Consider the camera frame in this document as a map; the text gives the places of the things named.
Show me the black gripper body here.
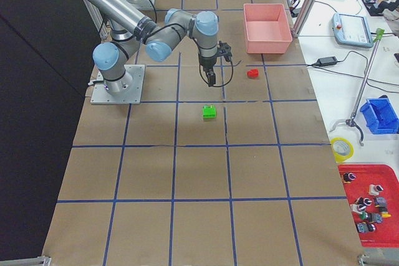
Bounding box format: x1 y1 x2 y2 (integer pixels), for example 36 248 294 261
198 41 233 72

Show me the green toy block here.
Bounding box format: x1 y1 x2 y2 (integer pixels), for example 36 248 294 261
202 105 217 120

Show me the pink plastic box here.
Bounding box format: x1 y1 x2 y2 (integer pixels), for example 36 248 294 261
243 4 292 54

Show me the red toy block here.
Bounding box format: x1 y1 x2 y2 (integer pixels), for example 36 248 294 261
246 69 259 78

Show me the black power adapter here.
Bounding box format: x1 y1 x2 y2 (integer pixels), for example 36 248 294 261
315 56 339 67

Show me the teach pendant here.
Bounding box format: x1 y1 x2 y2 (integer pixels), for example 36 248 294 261
332 13 373 48

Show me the yellow tape roll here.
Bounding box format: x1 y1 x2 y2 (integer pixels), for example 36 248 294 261
331 137 354 163

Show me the reacher grabber tool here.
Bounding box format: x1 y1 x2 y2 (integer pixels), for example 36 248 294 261
329 28 385 146

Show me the blue storage bin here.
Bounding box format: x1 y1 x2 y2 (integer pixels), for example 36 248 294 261
360 97 398 135

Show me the red tray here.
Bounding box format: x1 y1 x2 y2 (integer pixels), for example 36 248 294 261
339 164 398 248

